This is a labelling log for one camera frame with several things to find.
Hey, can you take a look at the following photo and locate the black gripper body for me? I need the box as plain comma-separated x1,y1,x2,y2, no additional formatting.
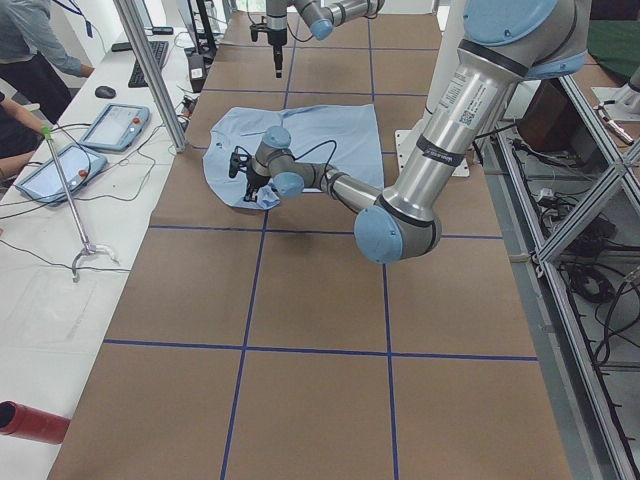
266,15,286,61
243,168,269,202

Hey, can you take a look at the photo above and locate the light blue t-shirt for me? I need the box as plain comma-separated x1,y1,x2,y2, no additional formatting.
203,104,384,210

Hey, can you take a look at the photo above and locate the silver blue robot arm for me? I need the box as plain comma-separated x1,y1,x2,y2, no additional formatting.
250,0,385,78
229,1,591,264

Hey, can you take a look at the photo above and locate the black keyboard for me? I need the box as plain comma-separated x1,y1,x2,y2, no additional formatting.
127,40,171,89

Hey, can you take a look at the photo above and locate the upper teach pendant tablet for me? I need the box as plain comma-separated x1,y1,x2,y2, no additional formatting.
78,103,150,152

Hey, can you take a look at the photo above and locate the teach pendant tablet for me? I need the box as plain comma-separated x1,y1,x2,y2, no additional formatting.
78,103,150,152
13,142,109,205

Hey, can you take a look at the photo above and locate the black computer mouse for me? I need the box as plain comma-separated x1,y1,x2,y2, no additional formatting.
94,86,117,99

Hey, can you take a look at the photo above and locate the lower teach pendant tablet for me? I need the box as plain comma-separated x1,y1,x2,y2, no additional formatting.
13,142,109,205

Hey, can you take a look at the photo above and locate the reacher grabber tool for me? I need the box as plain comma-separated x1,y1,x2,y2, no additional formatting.
41,126,119,283

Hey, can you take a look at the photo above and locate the person in grey shirt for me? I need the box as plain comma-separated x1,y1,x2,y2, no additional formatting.
1,1,94,123

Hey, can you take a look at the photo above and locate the red bottle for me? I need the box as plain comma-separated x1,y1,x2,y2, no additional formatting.
1,401,70,445

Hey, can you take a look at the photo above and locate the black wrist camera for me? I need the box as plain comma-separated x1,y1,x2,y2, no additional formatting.
228,145,252,178
249,17,267,42

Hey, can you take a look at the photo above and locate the aluminium frame post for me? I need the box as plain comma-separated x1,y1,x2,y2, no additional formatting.
113,0,187,153

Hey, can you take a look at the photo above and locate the aluminium frame rack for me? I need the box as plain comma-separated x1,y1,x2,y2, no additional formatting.
475,65,639,479

